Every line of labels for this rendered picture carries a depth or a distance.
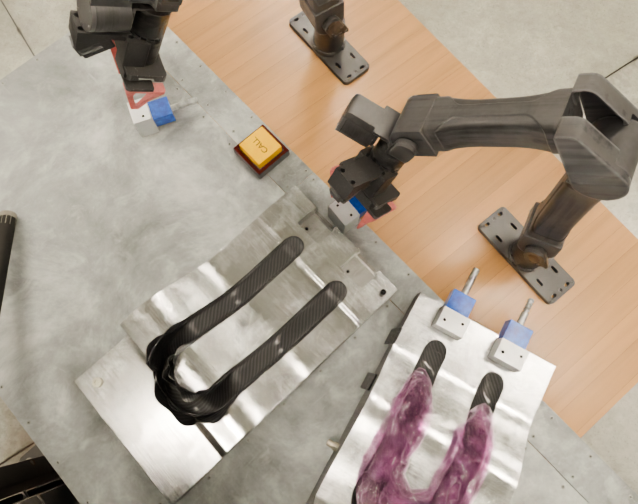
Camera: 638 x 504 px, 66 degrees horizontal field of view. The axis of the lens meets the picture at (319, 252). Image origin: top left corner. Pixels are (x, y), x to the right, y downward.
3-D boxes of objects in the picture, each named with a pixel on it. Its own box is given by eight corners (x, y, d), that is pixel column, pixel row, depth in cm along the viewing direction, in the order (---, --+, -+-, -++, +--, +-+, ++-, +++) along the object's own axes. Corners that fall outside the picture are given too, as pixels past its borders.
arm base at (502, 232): (570, 299, 85) (597, 275, 86) (489, 214, 89) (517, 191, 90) (548, 306, 93) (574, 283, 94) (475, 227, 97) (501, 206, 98)
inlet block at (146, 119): (196, 96, 103) (190, 81, 98) (204, 116, 102) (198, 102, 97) (135, 117, 102) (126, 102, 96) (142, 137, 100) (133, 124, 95)
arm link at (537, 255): (527, 249, 81) (560, 264, 81) (544, 204, 84) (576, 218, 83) (512, 259, 87) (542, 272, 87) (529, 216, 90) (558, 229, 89)
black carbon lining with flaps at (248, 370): (292, 233, 88) (290, 216, 79) (355, 298, 85) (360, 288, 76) (137, 369, 82) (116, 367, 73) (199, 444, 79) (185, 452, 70)
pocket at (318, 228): (316, 213, 91) (316, 206, 88) (335, 233, 90) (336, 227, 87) (298, 229, 90) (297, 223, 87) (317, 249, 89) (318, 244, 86)
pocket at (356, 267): (356, 254, 89) (358, 249, 86) (377, 275, 88) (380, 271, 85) (338, 271, 88) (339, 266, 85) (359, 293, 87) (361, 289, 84)
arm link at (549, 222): (513, 248, 87) (584, 155, 56) (525, 216, 89) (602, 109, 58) (548, 262, 85) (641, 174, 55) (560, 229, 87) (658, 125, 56)
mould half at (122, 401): (296, 202, 97) (294, 174, 84) (389, 298, 93) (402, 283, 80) (89, 381, 88) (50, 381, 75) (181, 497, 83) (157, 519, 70)
